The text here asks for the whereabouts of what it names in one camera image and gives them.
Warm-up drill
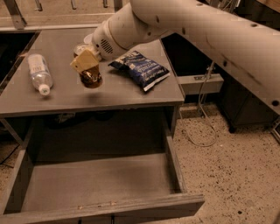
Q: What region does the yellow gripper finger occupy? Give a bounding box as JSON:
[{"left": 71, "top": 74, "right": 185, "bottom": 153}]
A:
[{"left": 70, "top": 49, "right": 99, "bottom": 73}]

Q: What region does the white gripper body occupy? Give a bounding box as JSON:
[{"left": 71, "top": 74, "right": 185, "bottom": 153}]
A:
[{"left": 92, "top": 21, "right": 127, "bottom": 60}]

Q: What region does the orange soda can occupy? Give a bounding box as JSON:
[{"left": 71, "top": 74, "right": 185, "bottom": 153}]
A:
[{"left": 73, "top": 44, "right": 102, "bottom": 88}]

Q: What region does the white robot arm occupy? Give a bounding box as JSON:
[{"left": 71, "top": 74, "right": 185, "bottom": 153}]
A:
[{"left": 90, "top": 0, "right": 280, "bottom": 114}]

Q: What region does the grey open top drawer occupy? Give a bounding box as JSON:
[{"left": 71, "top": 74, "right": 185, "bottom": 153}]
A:
[{"left": 1, "top": 117, "right": 205, "bottom": 224}]

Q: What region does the white ceramic bowl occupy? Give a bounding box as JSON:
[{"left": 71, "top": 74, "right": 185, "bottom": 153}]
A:
[{"left": 83, "top": 34, "right": 93, "bottom": 45}]

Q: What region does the blue chip bag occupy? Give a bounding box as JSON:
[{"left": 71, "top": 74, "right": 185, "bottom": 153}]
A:
[{"left": 109, "top": 51, "right": 170, "bottom": 92}]

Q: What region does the clear plastic water bottle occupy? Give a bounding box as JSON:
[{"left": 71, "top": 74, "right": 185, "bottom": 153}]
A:
[{"left": 27, "top": 53, "right": 53, "bottom": 96}]

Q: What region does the dark cabinet at right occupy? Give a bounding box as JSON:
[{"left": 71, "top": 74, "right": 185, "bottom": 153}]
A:
[{"left": 218, "top": 0, "right": 280, "bottom": 133}]

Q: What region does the grey metal bracket block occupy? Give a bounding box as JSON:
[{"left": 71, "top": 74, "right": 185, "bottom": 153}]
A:
[{"left": 178, "top": 73, "right": 224, "bottom": 95}]

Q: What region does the white cable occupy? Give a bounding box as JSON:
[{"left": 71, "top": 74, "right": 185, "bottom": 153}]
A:
[{"left": 178, "top": 60, "right": 219, "bottom": 148}]

